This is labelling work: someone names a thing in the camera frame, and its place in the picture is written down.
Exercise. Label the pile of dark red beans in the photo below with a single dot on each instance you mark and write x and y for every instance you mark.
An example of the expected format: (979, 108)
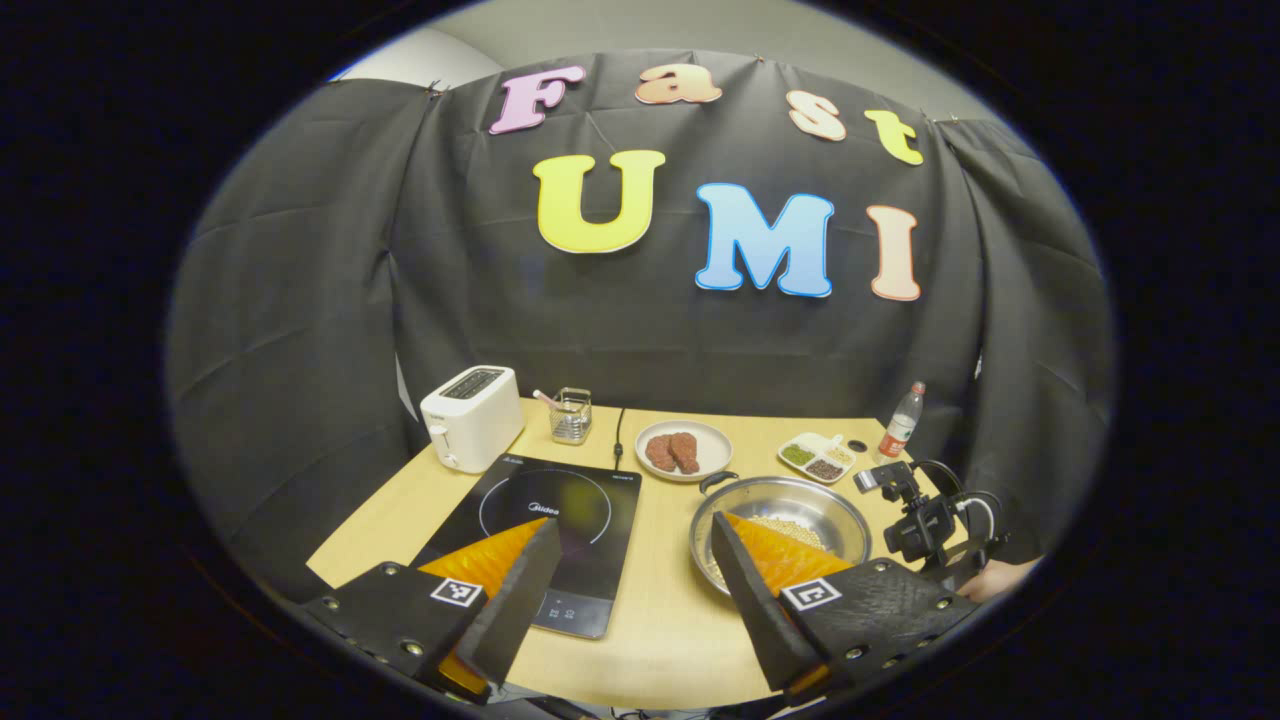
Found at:
(824, 468)

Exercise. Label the stainless steel pot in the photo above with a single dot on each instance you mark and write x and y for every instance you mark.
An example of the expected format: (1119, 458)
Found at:
(800, 500)

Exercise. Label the white divided dish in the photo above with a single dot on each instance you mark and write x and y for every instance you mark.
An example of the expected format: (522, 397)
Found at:
(815, 445)

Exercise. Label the white toaster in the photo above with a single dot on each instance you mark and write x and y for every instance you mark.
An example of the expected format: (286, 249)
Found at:
(470, 420)

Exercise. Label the pile of green mung beans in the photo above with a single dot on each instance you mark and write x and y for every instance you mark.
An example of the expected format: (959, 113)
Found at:
(797, 454)

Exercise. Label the black induction cooktop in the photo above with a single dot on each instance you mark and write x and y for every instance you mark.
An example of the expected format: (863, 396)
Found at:
(570, 500)

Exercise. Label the white round plate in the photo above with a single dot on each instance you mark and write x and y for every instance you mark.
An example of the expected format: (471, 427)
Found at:
(715, 445)

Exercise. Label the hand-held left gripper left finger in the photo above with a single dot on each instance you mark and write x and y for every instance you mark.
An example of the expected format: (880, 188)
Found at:
(520, 600)

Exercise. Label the small pile of soybeans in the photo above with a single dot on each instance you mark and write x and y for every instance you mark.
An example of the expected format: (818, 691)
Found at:
(840, 456)

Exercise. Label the red meat slice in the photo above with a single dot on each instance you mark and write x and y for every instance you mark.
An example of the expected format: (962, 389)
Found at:
(686, 452)
(660, 453)

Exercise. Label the clear plastic water bottle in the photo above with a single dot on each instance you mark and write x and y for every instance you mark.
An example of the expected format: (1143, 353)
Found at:
(900, 430)

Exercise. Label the large pile of soybeans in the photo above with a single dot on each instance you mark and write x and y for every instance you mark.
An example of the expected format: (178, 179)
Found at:
(790, 530)

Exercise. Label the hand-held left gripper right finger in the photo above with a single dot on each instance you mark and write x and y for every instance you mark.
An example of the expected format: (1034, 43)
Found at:
(755, 610)

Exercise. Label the pink straw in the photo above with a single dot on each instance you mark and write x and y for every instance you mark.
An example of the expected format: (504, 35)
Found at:
(545, 397)

